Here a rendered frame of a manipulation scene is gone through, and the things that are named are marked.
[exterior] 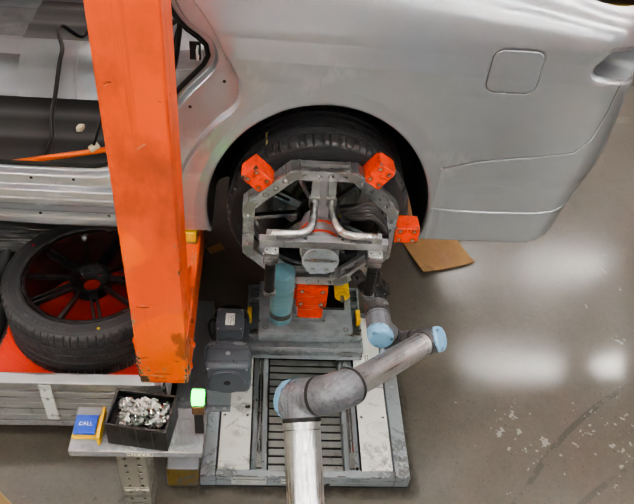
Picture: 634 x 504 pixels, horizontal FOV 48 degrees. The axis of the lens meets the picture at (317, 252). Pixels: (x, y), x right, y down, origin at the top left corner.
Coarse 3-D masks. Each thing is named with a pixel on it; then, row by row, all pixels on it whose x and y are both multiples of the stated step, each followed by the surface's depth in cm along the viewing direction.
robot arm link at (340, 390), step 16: (416, 336) 241; (432, 336) 244; (384, 352) 227; (400, 352) 229; (416, 352) 235; (432, 352) 245; (352, 368) 210; (368, 368) 215; (384, 368) 219; (400, 368) 227; (320, 384) 204; (336, 384) 204; (352, 384) 205; (368, 384) 211; (320, 400) 203; (336, 400) 203; (352, 400) 205
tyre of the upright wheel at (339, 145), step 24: (288, 120) 246; (312, 120) 244; (336, 120) 246; (360, 120) 251; (240, 144) 259; (264, 144) 243; (288, 144) 237; (312, 144) 236; (336, 144) 236; (360, 144) 240; (384, 144) 252; (240, 168) 247; (240, 192) 248; (240, 216) 256; (240, 240) 264
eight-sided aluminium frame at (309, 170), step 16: (304, 160) 236; (288, 176) 233; (304, 176) 235; (320, 176) 234; (336, 176) 234; (352, 176) 234; (256, 192) 240; (272, 192) 238; (368, 192) 240; (384, 192) 245; (384, 208) 245; (256, 240) 261; (256, 256) 259; (384, 256) 261; (304, 272) 271; (336, 272) 270; (352, 272) 266
